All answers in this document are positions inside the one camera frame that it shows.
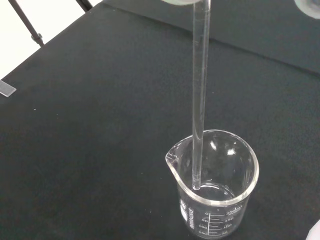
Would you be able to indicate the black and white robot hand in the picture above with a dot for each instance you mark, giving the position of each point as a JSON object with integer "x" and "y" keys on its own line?
{"x": 308, "y": 7}

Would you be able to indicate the clear glass beaker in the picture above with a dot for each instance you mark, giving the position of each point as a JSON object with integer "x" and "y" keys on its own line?
{"x": 215, "y": 200}

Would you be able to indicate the black bench cloth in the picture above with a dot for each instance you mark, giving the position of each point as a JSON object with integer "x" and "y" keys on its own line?
{"x": 100, "y": 130}

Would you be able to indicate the clear acrylic cloth clip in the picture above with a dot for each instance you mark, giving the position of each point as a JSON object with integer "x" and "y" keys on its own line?
{"x": 7, "y": 88}

